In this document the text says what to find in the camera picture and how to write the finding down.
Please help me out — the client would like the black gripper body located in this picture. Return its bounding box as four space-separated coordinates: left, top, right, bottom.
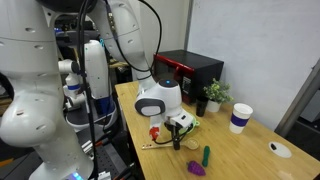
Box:
165 123 181 150

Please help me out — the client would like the big beige plastic spoon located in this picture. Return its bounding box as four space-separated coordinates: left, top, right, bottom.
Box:
142 138 199 150

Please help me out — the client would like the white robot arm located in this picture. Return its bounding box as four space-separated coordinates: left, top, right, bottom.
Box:
0 0 189 180

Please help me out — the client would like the mint green strainer bowl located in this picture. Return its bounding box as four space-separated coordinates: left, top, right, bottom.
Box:
187 116 200 134

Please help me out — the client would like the black plastic cup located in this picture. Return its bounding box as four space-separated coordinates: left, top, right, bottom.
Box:
196 96 208 117

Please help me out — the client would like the teal toy cucumber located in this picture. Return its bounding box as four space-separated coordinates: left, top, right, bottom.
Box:
202 146 211 167

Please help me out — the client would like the small potted green plant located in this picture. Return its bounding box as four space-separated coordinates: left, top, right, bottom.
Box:
203 79 233 112

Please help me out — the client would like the red black microwave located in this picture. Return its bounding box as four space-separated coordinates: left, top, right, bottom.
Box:
154 50 224 104

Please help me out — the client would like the white paper cup blue band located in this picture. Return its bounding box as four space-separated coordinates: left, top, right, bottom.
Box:
229 103 253 134

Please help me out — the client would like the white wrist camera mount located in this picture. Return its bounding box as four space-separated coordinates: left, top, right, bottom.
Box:
148 111 196 141

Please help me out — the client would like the white table cable grommet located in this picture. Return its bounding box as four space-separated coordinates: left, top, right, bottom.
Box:
268 141 292 158

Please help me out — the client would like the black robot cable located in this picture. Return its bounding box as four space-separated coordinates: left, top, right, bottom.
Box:
76 0 163 180

